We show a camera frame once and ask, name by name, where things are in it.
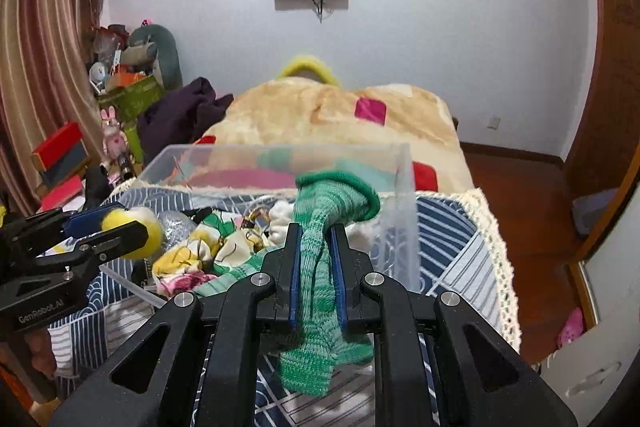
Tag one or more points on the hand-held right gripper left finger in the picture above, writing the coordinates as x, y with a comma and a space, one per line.
295, 279

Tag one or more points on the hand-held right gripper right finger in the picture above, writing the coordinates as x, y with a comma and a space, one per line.
341, 279

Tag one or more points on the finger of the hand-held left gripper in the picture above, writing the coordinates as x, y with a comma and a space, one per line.
117, 241
87, 219

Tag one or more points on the green knitted sock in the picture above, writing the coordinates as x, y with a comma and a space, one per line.
315, 277

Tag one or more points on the yellow fuzzy sock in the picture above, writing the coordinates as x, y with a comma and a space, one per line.
152, 229

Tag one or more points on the clear plastic storage box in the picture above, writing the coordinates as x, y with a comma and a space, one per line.
395, 227

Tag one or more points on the person's left hand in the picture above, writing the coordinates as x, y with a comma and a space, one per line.
41, 352

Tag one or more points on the black bag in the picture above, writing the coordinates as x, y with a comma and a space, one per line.
97, 189

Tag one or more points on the silver shiny bag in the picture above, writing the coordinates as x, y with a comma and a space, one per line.
176, 227

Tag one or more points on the white fluffy cloth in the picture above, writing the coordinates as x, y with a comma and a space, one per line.
281, 212

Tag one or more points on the red and grey box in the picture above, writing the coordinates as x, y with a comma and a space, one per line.
62, 152

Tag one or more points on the floral printed cloth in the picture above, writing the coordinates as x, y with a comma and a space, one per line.
200, 254

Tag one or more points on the pink bunny doll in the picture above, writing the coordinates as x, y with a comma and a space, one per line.
114, 139

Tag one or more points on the blue striped bed sheet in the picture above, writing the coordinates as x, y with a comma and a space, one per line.
450, 237

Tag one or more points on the green cardboard box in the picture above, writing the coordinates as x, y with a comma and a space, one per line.
137, 99

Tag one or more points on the dark purple garment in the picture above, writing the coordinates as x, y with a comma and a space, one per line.
175, 117

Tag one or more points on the beige blanket with pink squares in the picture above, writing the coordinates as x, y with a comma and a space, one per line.
310, 117

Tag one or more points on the striped brown curtain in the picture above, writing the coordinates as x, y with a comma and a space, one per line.
45, 57

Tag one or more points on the grey-green plush toy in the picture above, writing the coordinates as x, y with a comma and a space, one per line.
167, 52

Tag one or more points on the pink slipper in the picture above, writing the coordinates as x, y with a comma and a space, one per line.
571, 328

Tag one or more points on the grey cloth bundle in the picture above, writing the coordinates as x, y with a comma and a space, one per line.
595, 212

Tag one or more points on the white cabinet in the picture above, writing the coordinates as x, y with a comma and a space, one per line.
600, 357

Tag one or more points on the wooden wardrobe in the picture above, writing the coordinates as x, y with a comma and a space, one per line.
610, 82

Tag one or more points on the white wall socket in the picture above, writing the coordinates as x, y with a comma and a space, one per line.
494, 123

